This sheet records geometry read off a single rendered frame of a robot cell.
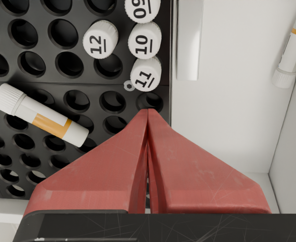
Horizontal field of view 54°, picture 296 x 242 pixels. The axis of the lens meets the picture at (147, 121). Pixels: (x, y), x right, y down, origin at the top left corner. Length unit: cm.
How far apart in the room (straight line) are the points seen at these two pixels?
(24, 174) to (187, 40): 13
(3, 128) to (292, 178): 18
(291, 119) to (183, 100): 7
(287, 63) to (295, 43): 1
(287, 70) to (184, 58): 6
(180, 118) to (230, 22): 8
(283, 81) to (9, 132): 16
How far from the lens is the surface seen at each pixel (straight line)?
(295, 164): 21
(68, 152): 17
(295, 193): 21
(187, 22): 18
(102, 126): 15
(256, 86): 21
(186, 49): 18
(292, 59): 20
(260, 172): 26
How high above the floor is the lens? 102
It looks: 54 degrees down
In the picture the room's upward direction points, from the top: 169 degrees counter-clockwise
